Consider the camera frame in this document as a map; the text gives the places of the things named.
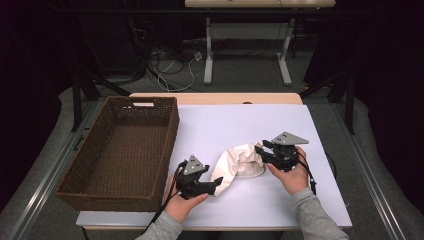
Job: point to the person's left hand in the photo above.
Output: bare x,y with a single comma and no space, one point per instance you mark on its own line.
181,206

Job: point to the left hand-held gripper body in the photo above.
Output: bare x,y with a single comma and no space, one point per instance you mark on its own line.
191,186

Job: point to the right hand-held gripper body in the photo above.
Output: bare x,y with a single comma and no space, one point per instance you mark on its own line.
283,156

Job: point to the black metal stand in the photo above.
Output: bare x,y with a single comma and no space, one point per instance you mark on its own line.
76,100
349,106

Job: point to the brown wicker basket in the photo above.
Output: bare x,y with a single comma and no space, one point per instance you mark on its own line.
123,156

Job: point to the dark curtain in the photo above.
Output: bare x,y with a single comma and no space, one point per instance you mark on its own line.
393,100
26,100

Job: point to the aluminium rail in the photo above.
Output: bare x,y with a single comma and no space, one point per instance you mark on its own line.
376,190
46,186

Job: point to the black horizontal bar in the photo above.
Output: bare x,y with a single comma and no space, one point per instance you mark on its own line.
133,11

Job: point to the white-legged desk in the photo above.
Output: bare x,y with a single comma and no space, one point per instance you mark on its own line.
260,3

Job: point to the white table mat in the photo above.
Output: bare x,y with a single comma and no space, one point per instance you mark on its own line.
233,126

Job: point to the black table grommet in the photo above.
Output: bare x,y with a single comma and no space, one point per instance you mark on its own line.
247,102

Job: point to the person's right hand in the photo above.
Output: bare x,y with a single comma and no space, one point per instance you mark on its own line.
293,181

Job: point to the white power adapter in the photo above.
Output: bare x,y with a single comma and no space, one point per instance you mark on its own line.
198,56

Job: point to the cream baby bodysuit brown trim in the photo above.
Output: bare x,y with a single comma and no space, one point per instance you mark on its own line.
230,163

